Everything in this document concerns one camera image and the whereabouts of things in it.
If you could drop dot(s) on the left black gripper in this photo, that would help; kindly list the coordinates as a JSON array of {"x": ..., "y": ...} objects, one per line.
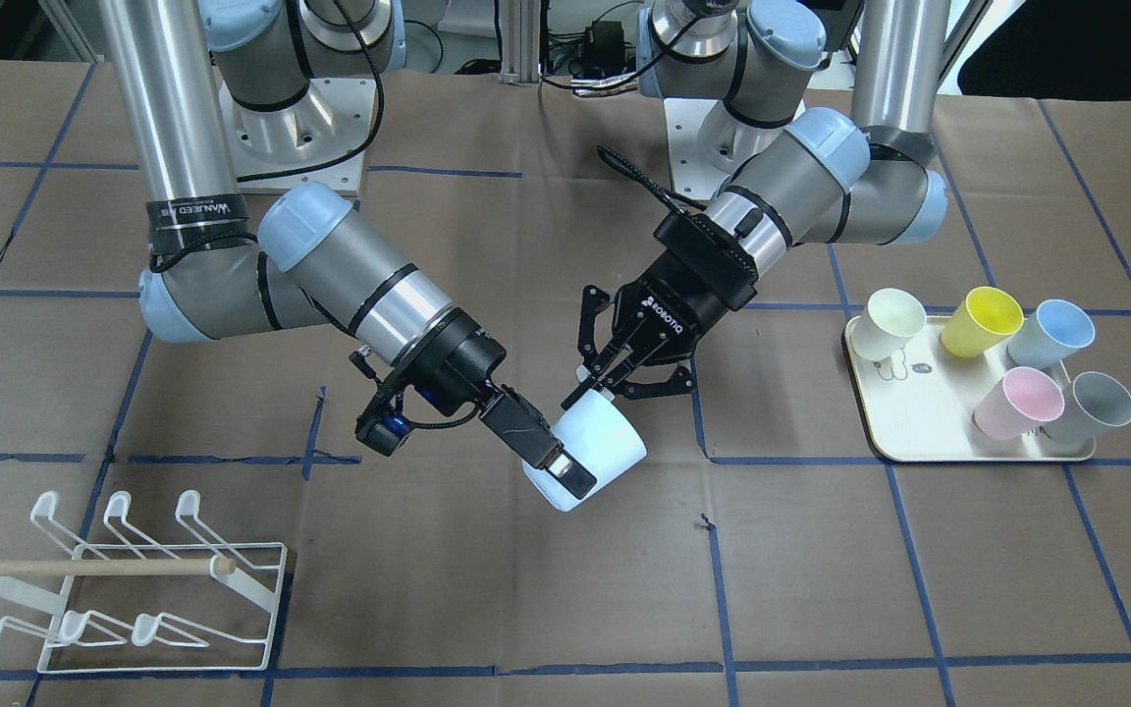
[{"x": 672, "y": 306}]

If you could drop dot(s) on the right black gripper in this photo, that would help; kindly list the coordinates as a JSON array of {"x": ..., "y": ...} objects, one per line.
[{"x": 464, "y": 360}]

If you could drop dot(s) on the light blue plastic cup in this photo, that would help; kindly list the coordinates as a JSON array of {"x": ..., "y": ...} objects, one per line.
[{"x": 598, "y": 436}]

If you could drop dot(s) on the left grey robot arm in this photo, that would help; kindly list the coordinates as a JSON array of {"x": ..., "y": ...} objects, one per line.
[{"x": 815, "y": 177}]

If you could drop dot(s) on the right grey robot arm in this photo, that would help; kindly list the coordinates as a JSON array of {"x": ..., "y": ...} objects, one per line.
[{"x": 193, "y": 75}]

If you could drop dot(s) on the pale green plastic cup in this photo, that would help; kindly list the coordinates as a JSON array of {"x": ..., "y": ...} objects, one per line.
[{"x": 891, "y": 318}]

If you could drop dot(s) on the yellow plastic cup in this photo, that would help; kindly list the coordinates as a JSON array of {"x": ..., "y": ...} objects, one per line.
[{"x": 986, "y": 317}]

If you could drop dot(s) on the pink plastic cup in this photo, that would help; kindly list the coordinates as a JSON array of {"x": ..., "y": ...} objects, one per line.
[{"x": 1024, "y": 399}]

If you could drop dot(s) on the grey plastic cup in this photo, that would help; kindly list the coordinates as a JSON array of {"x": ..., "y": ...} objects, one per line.
[{"x": 1094, "y": 403}]

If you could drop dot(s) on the black power adapter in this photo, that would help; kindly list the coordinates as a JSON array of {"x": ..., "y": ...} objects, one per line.
[{"x": 603, "y": 49}]

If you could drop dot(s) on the cream plastic tray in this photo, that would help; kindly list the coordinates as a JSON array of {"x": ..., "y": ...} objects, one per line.
[{"x": 917, "y": 405}]

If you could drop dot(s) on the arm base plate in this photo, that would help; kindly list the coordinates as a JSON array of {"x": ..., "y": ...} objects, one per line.
[
  {"x": 706, "y": 145},
  {"x": 332, "y": 118}
]

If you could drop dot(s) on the aluminium frame post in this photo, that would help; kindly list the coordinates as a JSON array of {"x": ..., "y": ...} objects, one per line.
[{"x": 521, "y": 32}]

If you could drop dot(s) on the white wire cup rack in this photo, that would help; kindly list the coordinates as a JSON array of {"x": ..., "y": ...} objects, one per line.
[{"x": 133, "y": 604}]

